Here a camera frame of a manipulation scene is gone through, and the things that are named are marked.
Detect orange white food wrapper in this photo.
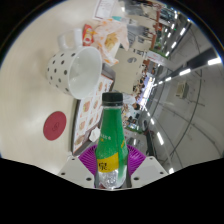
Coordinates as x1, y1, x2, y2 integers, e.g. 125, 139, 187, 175
91, 17, 130, 67

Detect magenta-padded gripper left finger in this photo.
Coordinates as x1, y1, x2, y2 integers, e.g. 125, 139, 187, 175
57, 143, 100, 190

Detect white printed paper sheet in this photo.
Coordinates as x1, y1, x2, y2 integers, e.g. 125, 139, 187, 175
92, 0, 118, 22

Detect ceiling light strips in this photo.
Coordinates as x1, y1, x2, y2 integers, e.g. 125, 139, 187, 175
146, 9, 223, 175

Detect crumpled white napkin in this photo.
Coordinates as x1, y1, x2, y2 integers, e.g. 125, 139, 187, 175
88, 127, 102, 143

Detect flat round red coaster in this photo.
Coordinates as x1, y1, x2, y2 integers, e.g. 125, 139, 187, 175
42, 110, 68, 142

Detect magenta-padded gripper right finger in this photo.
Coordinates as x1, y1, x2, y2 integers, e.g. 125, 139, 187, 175
125, 144, 170, 190

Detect red snack packet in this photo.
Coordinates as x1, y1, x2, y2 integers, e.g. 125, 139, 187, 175
82, 23, 98, 47

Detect white wall-mounted box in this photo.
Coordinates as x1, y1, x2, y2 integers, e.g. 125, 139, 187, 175
175, 81, 188, 100

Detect white polka dot mug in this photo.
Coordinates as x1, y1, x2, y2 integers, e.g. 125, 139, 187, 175
45, 28, 103, 101

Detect green plastic drink bottle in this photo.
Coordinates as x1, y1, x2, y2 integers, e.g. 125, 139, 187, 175
94, 92, 130, 191

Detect beige chair back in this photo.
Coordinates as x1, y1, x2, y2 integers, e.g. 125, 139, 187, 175
111, 47, 145, 95

